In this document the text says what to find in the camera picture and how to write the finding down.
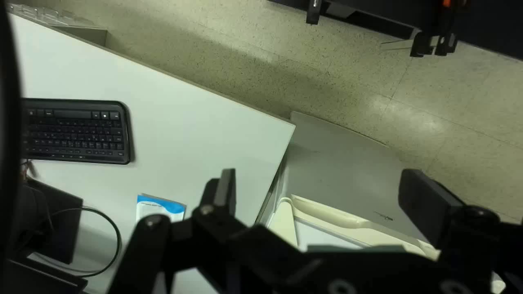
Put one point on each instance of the black computer keyboard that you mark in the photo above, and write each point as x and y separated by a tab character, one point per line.
93	130

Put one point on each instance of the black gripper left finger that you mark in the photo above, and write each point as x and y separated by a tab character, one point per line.
221	191

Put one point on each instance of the blue and white card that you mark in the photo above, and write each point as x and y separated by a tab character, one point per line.
147	204

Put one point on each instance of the black monitor stand base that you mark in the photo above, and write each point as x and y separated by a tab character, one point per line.
48	220

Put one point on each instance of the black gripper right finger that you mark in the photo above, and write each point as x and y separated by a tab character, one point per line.
427	202

